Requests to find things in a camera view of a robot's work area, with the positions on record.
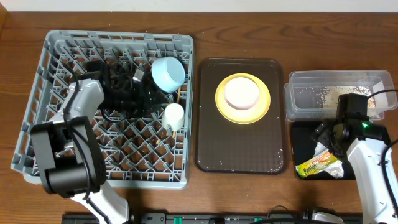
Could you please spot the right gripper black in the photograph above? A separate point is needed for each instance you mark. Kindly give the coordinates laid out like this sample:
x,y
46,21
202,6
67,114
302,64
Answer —
x,y
325,134

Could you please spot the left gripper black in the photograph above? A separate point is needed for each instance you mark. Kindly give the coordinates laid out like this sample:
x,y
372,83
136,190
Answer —
x,y
144,90

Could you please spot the white napkin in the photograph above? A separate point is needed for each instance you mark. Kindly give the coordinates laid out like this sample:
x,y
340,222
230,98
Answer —
x,y
335,169

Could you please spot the green yellow snack wrapper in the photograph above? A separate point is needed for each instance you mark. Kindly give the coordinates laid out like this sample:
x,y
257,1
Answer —
x,y
315,164

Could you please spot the light blue bowl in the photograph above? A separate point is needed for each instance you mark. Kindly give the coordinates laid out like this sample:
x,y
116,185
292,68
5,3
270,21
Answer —
x,y
168,74

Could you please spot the white cup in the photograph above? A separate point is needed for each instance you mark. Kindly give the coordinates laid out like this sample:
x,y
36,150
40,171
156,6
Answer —
x,y
173,116

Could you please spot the yellow plate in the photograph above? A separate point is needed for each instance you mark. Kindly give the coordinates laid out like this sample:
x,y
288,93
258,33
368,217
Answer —
x,y
243,116

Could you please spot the pink small bowl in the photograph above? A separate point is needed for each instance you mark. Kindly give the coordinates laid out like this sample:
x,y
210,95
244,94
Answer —
x,y
241,93

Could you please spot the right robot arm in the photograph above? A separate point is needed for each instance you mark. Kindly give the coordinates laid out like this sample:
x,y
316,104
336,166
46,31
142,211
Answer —
x,y
366,147

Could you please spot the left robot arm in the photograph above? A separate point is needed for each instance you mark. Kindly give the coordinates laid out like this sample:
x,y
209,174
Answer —
x,y
69,159

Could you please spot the black waste tray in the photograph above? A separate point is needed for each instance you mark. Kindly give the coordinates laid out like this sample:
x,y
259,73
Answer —
x,y
303,148

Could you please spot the clear plastic waste bin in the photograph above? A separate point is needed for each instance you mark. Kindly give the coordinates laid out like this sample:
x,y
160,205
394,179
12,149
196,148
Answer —
x,y
313,95

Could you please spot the grey dishwasher rack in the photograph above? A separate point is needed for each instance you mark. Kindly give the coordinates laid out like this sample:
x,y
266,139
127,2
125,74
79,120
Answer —
x,y
138,152

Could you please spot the dark brown serving tray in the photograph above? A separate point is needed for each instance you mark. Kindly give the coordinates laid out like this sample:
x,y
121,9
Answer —
x,y
226,147

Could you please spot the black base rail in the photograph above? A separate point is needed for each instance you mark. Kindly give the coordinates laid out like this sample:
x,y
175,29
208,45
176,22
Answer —
x,y
161,218

